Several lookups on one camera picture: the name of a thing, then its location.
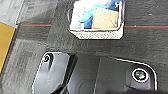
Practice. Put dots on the brown cardboard box in basket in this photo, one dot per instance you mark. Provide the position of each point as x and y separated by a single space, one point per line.
105 18

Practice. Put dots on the yellow wooden door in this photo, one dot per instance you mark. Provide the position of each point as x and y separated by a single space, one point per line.
6 43

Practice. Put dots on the blue shark plush toy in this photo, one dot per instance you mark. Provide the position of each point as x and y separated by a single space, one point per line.
87 15

